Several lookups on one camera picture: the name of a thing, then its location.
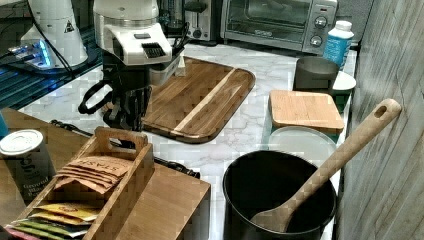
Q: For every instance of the wooden spoon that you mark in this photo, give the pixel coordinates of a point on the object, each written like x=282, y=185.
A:
x=279, y=218

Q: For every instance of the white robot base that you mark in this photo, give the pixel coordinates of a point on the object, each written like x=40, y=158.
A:
x=54, y=40

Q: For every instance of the glass blender jar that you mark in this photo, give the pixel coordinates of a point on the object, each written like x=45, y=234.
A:
x=171, y=17

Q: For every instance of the black pot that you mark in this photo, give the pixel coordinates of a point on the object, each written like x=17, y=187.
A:
x=262, y=180

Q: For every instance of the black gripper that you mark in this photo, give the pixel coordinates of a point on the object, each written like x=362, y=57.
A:
x=131, y=92

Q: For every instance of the light bamboo lid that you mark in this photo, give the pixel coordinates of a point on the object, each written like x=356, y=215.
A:
x=307, y=109

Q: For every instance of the silver toaster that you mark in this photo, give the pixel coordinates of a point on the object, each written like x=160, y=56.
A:
x=204, y=17

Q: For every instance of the brown tea packets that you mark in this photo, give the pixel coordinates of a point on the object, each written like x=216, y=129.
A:
x=99, y=173

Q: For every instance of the dark wooden cutting board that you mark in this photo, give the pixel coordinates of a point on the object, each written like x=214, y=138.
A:
x=195, y=107

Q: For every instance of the silver toaster oven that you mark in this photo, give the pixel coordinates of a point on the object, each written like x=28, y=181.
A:
x=300, y=25

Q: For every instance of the black drawer handle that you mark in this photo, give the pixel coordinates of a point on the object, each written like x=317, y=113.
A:
x=169, y=164

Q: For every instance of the small wooden block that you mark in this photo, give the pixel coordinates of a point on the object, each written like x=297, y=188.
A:
x=181, y=68

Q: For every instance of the wooden tea caddy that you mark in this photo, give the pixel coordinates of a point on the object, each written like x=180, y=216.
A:
x=117, y=203

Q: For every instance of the green tea packets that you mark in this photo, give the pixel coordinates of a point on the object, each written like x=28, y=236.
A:
x=48, y=231

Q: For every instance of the ground pepper can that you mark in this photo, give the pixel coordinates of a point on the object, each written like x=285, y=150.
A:
x=28, y=161

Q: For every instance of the blue white bottle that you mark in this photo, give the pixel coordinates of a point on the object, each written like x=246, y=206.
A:
x=338, y=43

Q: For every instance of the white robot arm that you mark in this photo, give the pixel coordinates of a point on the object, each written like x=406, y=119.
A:
x=132, y=40

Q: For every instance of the yellow tea packets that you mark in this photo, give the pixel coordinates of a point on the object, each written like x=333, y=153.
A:
x=68, y=213

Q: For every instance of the grey bowl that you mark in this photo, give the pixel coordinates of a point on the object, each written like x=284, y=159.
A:
x=315, y=74

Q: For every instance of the small white plate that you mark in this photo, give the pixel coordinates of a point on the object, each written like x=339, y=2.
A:
x=344, y=82

